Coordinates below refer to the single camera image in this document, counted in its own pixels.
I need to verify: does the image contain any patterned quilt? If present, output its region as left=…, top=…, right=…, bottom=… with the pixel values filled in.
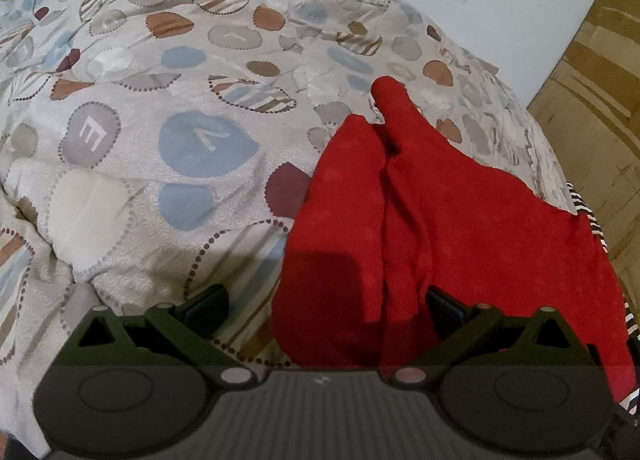
left=0, top=0, right=576, bottom=457

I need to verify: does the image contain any plywood panel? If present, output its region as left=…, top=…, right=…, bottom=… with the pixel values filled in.
left=527, top=0, right=640, bottom=301

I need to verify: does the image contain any red long-sleeve shirt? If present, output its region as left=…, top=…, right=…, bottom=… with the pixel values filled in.
left=271, top=75, right=636, bottom=408

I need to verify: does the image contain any black and white striped bedsheet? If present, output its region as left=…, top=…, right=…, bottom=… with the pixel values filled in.
left=567, top=180, right=640, bottom=416

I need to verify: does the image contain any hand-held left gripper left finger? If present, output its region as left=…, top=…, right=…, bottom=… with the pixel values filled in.
left=65, top=284, right=260, bottom=387

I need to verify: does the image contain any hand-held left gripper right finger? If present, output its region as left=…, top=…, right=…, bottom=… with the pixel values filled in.
left=380, top=284, right=591, bottom=387

